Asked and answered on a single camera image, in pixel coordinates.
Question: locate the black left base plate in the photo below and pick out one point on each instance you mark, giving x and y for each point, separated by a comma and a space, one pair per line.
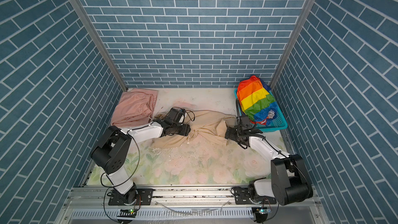
133, 197

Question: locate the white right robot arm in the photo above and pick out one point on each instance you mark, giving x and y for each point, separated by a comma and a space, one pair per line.
289, 182

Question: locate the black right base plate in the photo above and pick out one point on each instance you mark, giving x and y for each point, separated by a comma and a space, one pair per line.
243, 196

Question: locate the pink shorts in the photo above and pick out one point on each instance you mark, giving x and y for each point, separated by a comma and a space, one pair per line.
134, 108

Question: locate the left controller board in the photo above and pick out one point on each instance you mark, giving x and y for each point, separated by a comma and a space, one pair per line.
126, 216

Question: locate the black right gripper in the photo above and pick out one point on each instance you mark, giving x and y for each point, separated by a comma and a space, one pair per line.
232, 134

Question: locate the red shorts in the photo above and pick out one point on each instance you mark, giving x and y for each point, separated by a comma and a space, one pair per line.
256, 101

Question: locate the aluminium right corner post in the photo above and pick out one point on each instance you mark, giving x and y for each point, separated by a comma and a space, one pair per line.
292, 40

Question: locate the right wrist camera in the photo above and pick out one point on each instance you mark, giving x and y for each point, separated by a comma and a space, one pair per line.
244, 122

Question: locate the aluminium front rail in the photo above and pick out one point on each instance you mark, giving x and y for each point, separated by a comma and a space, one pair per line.
184, 203

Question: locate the teal plastic laundry basket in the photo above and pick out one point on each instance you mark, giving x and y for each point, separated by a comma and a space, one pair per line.
278, 123

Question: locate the aluminium left corner post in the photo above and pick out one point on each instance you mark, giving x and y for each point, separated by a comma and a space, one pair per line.
87, 23

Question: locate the right controller board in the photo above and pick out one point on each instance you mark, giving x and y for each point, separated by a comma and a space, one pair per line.
261, 214

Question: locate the controller board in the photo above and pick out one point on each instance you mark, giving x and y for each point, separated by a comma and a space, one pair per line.
126, 216
261, 214

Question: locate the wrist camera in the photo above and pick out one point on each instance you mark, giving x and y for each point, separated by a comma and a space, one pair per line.
244, 122
176, 115

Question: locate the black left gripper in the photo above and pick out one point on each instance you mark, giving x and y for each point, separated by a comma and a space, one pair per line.
185, 130

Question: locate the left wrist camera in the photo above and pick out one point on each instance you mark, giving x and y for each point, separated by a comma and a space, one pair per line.
176, 115

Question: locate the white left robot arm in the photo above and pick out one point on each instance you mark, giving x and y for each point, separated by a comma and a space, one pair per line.
110, 151

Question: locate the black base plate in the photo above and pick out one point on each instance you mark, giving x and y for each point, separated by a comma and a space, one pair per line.
243, 196
133, 197

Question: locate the aluminium corner post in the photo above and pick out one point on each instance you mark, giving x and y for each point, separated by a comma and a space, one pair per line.
292, 40
87, 23

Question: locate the beige shorts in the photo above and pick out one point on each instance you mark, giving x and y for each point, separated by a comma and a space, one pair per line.
210, 125

